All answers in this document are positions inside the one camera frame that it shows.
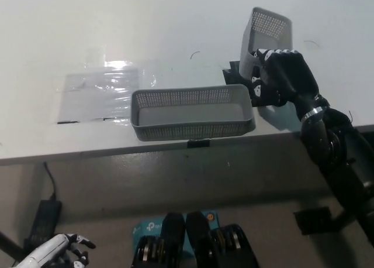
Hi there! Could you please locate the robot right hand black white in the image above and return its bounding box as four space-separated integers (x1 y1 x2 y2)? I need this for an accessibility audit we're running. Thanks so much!
250 47 327 119

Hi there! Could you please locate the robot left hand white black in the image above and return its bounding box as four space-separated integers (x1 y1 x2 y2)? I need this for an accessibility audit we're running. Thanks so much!
17 233 96 268

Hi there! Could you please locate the grey perforated plastic basket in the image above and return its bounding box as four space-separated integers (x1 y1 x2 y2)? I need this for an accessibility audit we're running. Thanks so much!
238 6 293 78
130 83 254 141

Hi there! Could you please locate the black power adapter brick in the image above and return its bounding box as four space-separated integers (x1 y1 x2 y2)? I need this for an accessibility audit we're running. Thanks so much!
29 200 63 242

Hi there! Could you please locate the dark slanted table leg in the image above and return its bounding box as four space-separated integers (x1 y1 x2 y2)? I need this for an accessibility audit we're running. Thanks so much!
0 229 24 260

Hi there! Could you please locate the teal tp-link carton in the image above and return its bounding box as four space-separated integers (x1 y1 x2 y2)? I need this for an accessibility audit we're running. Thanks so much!
133 211 219 253

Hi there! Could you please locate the clear plastic covered paper sheet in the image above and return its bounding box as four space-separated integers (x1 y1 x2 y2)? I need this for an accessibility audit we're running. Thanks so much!
55 60 158 125

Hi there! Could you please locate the black power cable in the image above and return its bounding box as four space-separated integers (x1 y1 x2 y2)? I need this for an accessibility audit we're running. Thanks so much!
43 162 57 201

